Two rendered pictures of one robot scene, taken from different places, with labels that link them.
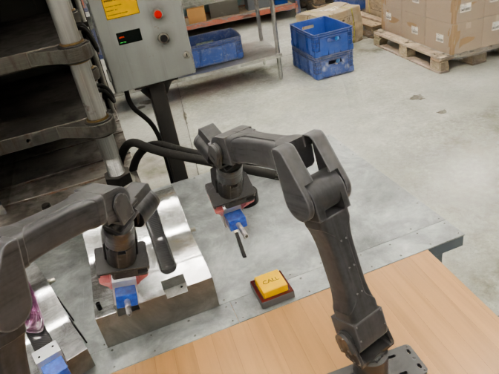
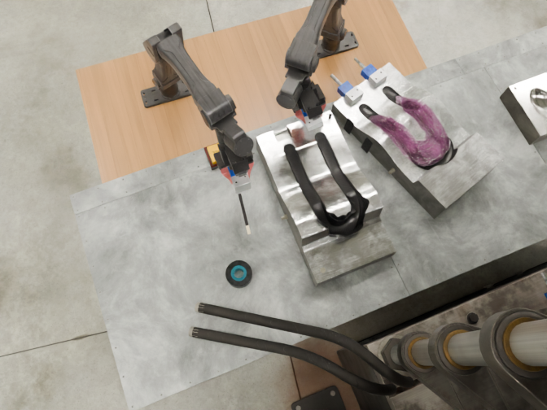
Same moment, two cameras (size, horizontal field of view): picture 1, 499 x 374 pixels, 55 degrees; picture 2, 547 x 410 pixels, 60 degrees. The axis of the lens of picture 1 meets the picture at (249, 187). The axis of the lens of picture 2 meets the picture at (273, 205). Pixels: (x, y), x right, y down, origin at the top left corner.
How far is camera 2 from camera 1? 1.64 m
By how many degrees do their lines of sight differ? 77
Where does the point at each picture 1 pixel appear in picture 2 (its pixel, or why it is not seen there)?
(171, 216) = (297, 202)
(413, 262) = (116, 172)
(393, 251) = (126, 184)
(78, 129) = not seen: hidden behind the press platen
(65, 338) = (350, 111)
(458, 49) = not seen: outside the picture
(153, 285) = (297, 133)
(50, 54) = not seen: hidden behind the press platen
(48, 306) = (372, 129)
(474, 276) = (45, 399)
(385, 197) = (109, 254)
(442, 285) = (107, 149)
